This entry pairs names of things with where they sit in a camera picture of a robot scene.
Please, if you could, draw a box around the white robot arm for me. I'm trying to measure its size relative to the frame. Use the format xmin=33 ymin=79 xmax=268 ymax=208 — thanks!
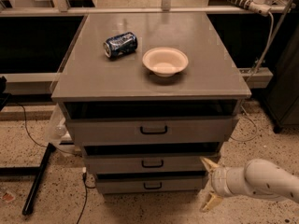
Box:
xmin=201 ymin=157 xmax=299 ymax=212

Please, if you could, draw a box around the black metal floor frame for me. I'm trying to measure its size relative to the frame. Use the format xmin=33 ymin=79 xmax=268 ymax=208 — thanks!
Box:
xmin=0 ymin=143 xmax=56 ymax=216

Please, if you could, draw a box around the grey top drawer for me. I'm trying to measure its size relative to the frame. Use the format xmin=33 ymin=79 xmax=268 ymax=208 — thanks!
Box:
xmin=64 ymin=100 xmax=239 ymax=145

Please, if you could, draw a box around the grey drawer cabinet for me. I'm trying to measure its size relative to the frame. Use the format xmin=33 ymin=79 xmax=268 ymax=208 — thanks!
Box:
xmin=50 ymin=12 xmax=252 ymax=195

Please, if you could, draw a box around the white power strip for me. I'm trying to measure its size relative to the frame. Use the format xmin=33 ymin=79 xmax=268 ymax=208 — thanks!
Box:
xmin=226 ymin=0 xmax=271 ymax=16

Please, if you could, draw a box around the black floor cable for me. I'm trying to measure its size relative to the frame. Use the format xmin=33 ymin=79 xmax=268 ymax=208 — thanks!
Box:
xmin=76 ymin=171 xmax=97 ymax=224

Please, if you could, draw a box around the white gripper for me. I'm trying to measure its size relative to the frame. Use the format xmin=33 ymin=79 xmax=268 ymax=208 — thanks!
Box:
xmin=200 ymin=157 xmax=233 ymax=212

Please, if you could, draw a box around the grey middle drawer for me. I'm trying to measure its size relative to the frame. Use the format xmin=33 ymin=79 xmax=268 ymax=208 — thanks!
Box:
xmin=83 ymin=143 xmax=221 ymax=174

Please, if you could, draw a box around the thin cable at right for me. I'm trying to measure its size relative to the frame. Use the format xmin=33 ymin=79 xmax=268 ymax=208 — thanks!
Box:
xmin=229 ymin=105 xmax=259 ymax=143

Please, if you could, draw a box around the clear plastic bag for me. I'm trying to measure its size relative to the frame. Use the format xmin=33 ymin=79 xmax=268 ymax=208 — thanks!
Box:
xmin=45 ymin=105 xmax=74 ymax=151

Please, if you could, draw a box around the grey bottom drawer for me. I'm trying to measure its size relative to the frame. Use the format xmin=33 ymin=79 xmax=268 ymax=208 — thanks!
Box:
xmin=95 ymin=171 xmax=207 ymax=194

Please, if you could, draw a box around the grey drawer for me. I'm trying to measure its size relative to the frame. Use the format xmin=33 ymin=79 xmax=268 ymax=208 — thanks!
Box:
xmin=83 ymin=143 xmax=221 ymax=174
xmin=95 ymin=171 xmax=207 ymax=194
xmin=64 ymin=100 xmax=239 ymax=145

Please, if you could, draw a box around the white paper bowl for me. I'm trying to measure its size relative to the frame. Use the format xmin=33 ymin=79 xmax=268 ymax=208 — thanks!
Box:
xmin=142 ymin=48 xmax=189 ymax=77

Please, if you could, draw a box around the blue soda can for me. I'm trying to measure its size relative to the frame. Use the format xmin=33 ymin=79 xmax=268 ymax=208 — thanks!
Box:
xmin=103 ymin=32 xmax=138 ymax=59

